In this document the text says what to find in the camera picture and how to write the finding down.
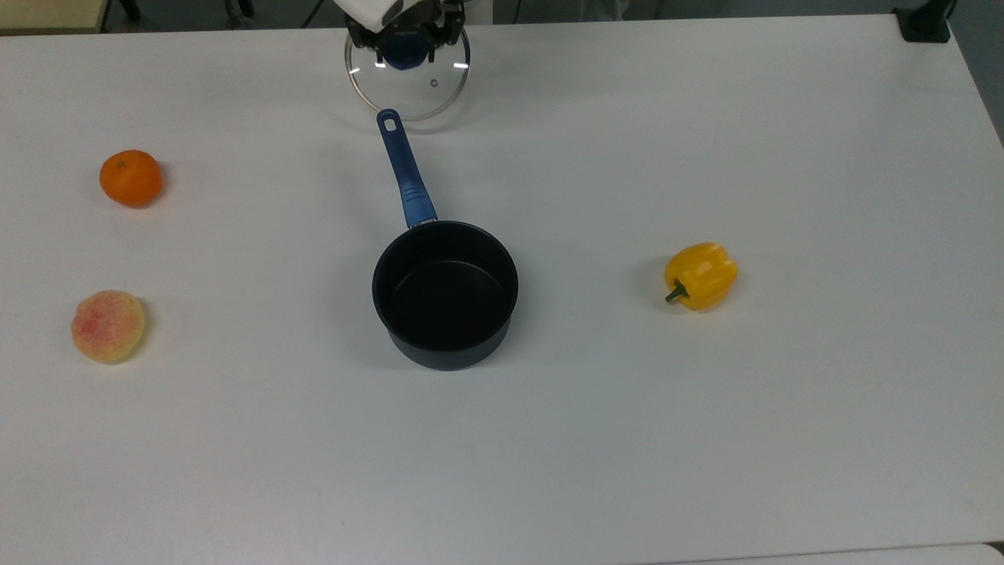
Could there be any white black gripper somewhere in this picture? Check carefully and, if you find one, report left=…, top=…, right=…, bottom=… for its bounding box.
left=333, top=0, right=468, bottom=64

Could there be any yellow bell pepper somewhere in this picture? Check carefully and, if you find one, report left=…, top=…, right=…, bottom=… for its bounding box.
left=664, top=242, right=740, bottom=312

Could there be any pink yellow peach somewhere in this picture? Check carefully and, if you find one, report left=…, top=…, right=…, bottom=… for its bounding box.
left=71, top=290, right=147, bottom=365

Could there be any dark blue saucepan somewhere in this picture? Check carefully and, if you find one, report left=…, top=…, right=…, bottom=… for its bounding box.
left=372, top=108, right=520, bottom=372

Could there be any light wooden desk top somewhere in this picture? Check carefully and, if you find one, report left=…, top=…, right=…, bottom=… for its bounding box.
left=0, top=0, right=108, bottom=35

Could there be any orange mandarin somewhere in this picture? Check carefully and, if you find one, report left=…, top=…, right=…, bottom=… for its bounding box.
left=99, top=149, right=164, bottom=210

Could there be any black table clamp block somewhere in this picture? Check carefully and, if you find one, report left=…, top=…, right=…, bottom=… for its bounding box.
left=893, top=0, right=958, bottom=44

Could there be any glass lid with blue knob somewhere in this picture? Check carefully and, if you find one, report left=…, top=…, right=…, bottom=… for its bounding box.
left=344, top=24, right=472, bottom=123

